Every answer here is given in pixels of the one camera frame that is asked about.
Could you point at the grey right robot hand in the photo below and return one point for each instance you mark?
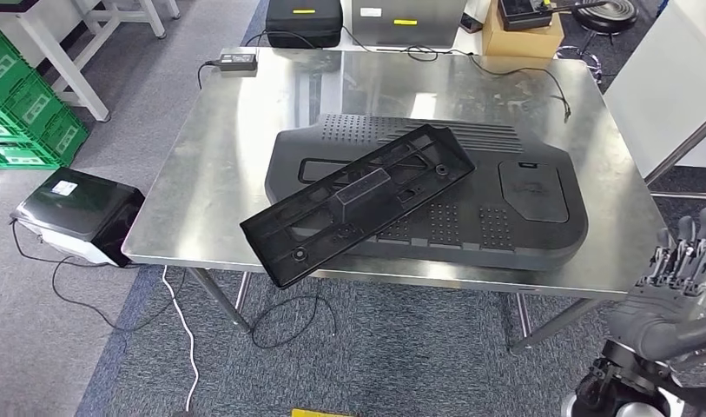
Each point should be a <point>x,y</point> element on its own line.
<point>663,311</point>

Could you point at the black carrying case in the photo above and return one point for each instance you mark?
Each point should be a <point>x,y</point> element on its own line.
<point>303,29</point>

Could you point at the grey plastic engine cover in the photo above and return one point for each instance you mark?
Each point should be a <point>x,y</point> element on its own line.
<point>473,190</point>

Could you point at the black round stool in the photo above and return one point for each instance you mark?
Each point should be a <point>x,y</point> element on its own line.
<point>608,14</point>

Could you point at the black power adapter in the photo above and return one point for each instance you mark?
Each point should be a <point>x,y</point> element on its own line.
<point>237,62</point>

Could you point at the cardboard box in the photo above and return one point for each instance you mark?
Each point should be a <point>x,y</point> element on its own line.
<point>522,43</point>

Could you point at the black electronic device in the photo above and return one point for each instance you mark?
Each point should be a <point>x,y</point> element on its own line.
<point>525,14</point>

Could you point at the white desk frame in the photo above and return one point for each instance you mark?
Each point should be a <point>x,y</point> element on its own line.
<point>59,63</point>

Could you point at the stainless steel workbench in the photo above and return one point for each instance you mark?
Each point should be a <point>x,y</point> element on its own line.
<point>214,172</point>

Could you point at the black white printer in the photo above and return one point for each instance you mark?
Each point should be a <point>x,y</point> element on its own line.
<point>76,207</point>

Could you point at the white partition panel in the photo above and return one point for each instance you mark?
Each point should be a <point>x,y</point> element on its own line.
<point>657,86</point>

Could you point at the green plastic crate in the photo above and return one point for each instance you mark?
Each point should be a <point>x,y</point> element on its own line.
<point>68,138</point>
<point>1,72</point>
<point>36,109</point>

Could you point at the black plastic frame part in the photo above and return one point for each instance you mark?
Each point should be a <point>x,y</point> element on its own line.
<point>364,195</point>

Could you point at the small white device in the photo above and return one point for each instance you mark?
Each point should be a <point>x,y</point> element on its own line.
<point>473,17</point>

